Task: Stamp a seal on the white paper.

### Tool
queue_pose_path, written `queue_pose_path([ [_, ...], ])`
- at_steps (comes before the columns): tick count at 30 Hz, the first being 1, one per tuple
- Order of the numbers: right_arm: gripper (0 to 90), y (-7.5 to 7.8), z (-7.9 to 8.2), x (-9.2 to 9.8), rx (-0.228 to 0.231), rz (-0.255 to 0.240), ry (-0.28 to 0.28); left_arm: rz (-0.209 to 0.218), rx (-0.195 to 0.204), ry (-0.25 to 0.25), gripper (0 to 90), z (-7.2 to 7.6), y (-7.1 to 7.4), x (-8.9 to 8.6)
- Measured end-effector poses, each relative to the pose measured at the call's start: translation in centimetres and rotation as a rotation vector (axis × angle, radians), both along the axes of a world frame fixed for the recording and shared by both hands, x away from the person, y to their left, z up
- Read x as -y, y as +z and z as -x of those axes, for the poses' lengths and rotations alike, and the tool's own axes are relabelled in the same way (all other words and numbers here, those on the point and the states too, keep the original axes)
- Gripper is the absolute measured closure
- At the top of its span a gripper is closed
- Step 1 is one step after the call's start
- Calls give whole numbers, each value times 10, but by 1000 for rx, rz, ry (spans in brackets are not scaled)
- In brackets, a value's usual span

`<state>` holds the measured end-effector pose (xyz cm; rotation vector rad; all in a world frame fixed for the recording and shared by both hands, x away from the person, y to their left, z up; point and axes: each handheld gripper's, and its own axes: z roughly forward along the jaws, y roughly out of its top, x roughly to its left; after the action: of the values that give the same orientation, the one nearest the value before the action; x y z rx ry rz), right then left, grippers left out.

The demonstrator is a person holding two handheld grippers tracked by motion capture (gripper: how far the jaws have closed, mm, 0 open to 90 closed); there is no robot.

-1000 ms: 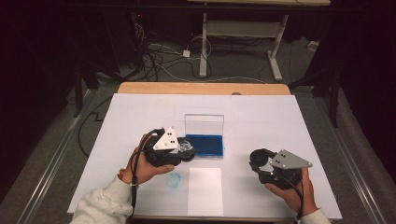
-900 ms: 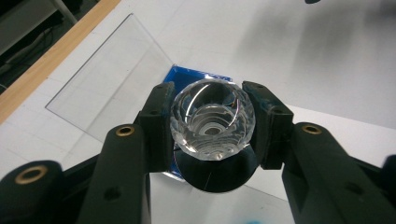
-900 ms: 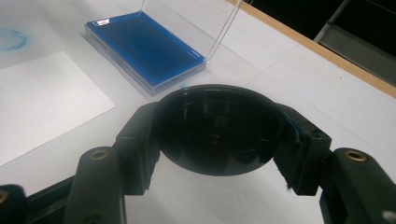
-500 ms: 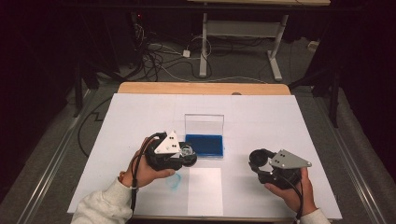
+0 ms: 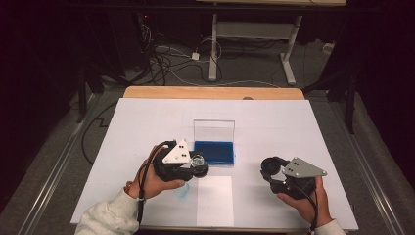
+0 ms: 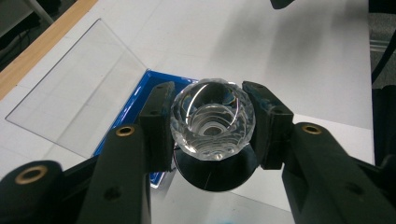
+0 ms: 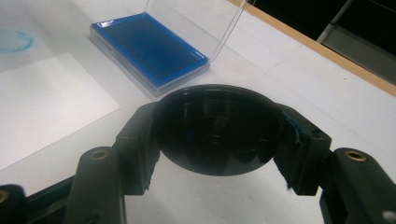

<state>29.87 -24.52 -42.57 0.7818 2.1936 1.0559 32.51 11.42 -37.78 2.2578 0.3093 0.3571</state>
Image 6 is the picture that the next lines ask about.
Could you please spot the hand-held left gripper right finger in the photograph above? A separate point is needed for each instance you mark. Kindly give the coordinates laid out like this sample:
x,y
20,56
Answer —
x,y
271,130

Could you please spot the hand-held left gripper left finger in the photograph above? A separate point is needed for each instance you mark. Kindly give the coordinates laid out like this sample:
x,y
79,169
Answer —
x,y
157,130

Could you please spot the blue ink pad clear-lid case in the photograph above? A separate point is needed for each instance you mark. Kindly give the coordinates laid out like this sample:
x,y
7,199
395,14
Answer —
x,y
137,96

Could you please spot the white paper sheet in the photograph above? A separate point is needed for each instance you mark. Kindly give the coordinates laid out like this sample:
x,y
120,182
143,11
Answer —
x,y
327,140

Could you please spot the black slanted rod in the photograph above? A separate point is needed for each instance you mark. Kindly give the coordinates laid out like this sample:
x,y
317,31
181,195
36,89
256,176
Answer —
x,y
384,60

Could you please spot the aluminium floor rail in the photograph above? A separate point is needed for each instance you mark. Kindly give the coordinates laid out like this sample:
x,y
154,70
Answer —
x,y
379,46

